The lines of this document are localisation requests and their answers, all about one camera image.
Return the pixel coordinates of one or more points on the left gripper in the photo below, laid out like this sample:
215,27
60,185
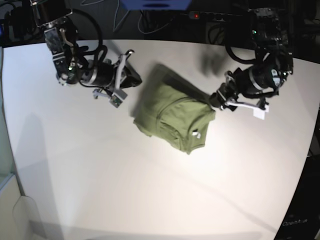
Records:
255,82

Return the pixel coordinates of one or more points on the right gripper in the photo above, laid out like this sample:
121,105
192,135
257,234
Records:
101,74

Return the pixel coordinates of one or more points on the green T-shirt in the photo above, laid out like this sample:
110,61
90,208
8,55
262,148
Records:
171,108

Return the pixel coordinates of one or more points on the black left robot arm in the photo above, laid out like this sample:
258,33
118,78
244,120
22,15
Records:
271,45

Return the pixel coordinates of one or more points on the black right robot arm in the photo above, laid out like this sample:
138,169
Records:
76,64

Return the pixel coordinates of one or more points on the white ID label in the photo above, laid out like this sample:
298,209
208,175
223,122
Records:
196,134

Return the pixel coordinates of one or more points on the blue box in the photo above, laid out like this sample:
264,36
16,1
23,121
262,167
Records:
157,5

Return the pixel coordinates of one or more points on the power strip with red light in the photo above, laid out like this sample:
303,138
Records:
197,15

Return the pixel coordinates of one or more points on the black OpenArm case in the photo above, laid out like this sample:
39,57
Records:
302,219

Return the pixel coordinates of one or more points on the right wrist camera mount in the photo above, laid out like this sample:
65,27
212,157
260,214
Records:
113,91

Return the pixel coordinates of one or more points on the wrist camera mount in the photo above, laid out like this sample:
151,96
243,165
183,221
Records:
228,98
113,91

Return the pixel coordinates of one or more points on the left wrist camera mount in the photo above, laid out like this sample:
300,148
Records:
228,98

